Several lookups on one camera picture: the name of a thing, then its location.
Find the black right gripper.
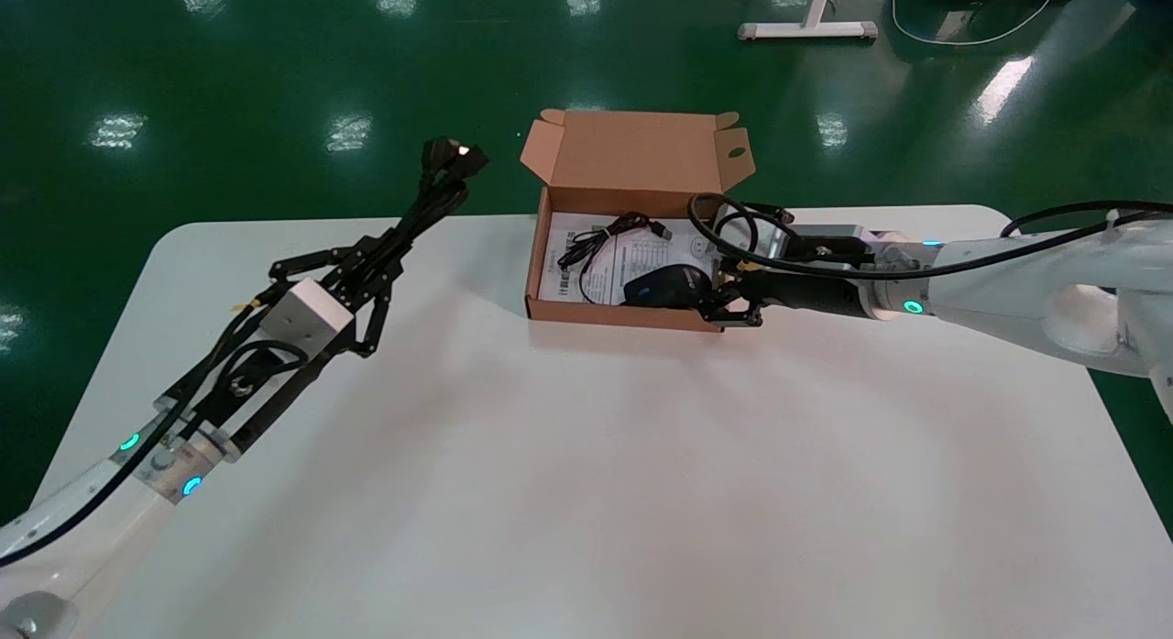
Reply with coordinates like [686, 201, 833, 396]
[700, 204, 882, 333]

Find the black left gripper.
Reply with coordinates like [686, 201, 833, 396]
[174, 237, 405, 452]

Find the black wired computer mouse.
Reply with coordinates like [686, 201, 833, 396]
[556, 212, 718, 311]

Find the black power cord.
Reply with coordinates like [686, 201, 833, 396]
[337, 137, 490, 293]

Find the brown cardboard storage box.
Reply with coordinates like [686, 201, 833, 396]
[519, 108, 758, 335]

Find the white printed paper sheet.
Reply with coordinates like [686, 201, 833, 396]
[586, 219, 727, 306]

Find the white instruction booklet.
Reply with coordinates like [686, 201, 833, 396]
[539, 214, 624, 303]

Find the white metal stand foot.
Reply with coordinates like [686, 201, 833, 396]
[737, 0, 878, 42]

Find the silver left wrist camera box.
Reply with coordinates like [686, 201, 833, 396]
[259, 279, 356, 355]

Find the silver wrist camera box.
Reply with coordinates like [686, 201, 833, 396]
[259, 279, 356, 355]
[765, 222, 881, 266]

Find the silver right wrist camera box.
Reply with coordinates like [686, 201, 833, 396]
[765, 222, 881, 266]

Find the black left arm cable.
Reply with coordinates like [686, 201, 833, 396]
[0, 291, 314, 568]

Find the white floor cable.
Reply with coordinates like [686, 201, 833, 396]
[875, 0, 1064, 48]

